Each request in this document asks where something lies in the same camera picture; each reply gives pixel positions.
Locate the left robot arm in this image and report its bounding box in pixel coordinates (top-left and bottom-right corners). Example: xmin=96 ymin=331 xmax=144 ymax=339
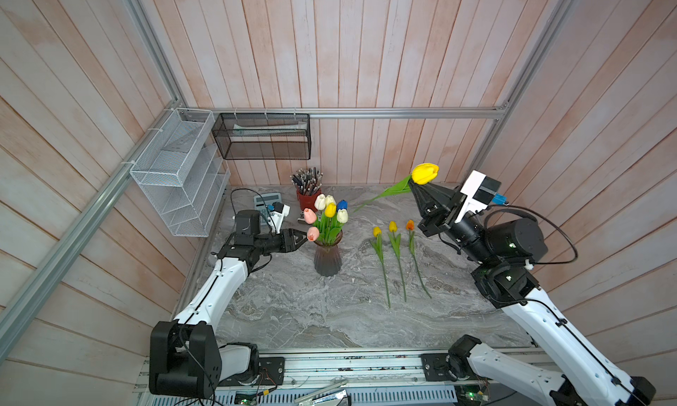
xmin=149 ymin=203 xmax=307 ymax=399

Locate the white wire mesh shelf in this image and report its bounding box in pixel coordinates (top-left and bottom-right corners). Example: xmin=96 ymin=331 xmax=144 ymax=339
xmin=130 ymin=108 xmax=230 ymax=238

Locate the dark ribbed glass vase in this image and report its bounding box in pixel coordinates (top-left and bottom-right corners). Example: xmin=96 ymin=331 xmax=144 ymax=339
xmin=314 ymin=232 xmax=343 ymax=277

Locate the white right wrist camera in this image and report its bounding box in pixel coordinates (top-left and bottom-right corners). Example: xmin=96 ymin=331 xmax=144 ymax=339
xmin=454 ymin=170 xmax=507 ymax=224

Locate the teal desk calculator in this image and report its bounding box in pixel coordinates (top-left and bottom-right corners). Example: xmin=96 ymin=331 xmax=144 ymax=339
xmin=253 ymin=192 xmax=282 ymax=217

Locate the orange yellow tulip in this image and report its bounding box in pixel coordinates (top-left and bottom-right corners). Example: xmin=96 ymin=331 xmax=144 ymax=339
xmin=405 ymin=220 xmax=432 ymax=299

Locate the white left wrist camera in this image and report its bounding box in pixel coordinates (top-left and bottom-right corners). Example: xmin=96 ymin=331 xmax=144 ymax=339
xmin=266 ymin=202 xmax=290 ymax=234

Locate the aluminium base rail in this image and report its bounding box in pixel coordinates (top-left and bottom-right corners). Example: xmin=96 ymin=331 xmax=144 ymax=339
xmin=131 ymin=347 xmax=578 ymax=406

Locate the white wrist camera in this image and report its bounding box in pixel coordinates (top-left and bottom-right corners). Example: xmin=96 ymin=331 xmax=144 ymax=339
xmin=454 ymin=170 xmax=507 ymax=224
xmin=266 ymin=202 xmax=290 ymax=234

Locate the bundle of pencils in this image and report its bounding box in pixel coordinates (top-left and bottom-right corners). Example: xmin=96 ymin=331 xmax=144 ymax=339
xmin=290 ymin=167 xmax=324 ymax=196

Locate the pink tulip lower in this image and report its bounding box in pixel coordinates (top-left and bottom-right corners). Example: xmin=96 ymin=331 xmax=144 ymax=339
xmin=307 ymin=226 xmax=320 ymax=242

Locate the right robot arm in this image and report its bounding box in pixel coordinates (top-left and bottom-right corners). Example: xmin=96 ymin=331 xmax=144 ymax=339
xmin=407 ymin=173 xmax=656 ymax=405

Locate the red metal pencil bucket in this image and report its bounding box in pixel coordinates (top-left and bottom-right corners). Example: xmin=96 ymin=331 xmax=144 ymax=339
xmin=297 ymin=189 xmax=322 ymax=211

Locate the black wire mesh basket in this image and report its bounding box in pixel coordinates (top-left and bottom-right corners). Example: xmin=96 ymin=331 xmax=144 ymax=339
xmin=212 ymin=112 xmax=312 ymax=160

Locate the pale white tulip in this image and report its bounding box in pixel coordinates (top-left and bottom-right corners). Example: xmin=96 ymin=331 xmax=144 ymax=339
xmin=336 ymin=209 xmax=348 ymax=224

